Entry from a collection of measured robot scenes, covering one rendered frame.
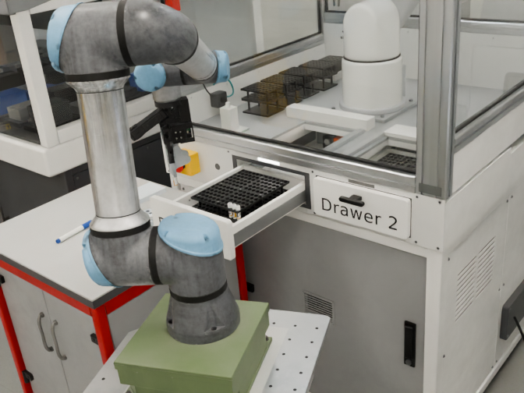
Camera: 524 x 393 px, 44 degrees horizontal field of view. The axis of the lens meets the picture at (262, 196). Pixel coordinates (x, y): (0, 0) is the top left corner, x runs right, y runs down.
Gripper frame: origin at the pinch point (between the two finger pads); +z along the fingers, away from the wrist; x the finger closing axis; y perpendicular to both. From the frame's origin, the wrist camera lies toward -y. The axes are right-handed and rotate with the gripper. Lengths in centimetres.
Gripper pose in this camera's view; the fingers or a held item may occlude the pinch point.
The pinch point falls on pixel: (171, 171)
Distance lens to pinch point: 177.8
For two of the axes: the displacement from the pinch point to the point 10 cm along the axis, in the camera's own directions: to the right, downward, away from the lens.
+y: 9.6, -1.9, 1.8
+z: 1.0, 9.1, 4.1
